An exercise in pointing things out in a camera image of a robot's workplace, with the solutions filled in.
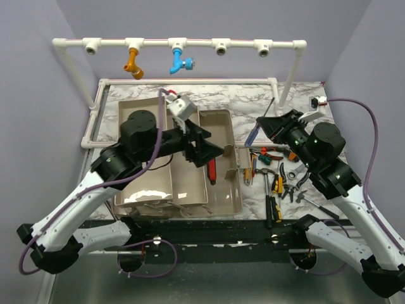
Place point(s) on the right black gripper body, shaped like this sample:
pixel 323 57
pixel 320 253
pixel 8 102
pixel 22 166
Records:
pixel 295 135

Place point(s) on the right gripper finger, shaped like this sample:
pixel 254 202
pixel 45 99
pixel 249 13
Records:
pixel 276 135
pixel 274 123

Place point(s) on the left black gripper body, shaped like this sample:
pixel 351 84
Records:
pixel 181 135

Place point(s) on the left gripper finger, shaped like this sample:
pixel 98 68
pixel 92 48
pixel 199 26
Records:
pixel 205 152
pixel 196 131

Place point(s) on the blue handled screwdriver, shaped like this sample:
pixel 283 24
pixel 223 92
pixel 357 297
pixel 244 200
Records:
pixel 255 130

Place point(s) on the red utility knife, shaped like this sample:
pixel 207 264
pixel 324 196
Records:
pixel 211 171

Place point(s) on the brown translucent tool box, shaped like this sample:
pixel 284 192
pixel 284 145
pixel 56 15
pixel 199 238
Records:
pixel 175 188

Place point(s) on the green handled screwdriver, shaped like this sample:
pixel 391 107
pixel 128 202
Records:
pixel 265 159

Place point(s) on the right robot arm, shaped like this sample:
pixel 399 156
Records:
pixel 380 261

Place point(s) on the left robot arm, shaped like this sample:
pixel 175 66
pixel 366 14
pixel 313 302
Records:
pixel 57 241

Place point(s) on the silver combination wrench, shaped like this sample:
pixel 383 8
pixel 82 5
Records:
pixel 292 174

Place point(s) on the yellow short screwdriver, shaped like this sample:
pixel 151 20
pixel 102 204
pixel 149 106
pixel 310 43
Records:
pixel 277 184

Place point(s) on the black pruning shears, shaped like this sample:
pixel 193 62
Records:
pixel 301 181

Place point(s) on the black needle nose pliers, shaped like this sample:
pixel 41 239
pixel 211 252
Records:
pixel 287 188

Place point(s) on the small black hammer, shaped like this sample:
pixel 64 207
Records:
pixel 301 197

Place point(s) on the black long screwdriver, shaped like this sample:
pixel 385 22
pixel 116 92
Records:
pixel 269 214

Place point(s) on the claw hammer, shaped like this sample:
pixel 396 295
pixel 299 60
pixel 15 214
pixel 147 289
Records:
pixel 264 172

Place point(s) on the blue plastic faucet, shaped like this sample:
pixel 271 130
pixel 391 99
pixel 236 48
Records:
pixel 179 62

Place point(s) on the yellow black screwdriver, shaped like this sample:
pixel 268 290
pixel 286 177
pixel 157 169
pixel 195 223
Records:
pixel 277 207

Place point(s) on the orange plastic faucet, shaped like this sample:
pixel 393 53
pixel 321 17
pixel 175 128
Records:
pixel 131 66

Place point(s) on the orange handled pliers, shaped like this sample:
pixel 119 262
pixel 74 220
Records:
pixel 277 153

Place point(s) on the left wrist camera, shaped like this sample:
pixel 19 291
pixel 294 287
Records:
pixel 181 107

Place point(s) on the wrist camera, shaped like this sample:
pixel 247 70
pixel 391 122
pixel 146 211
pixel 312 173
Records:
pixel 181 107
pixel 317 109

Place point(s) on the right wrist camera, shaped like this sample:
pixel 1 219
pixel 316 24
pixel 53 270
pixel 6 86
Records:
pixel 317 109

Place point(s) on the black metal base rail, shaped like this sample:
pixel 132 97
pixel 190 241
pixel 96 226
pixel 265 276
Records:
pixel 226 241

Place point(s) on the white PVC pipe frame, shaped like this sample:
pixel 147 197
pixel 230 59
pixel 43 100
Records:
pixel 135 44

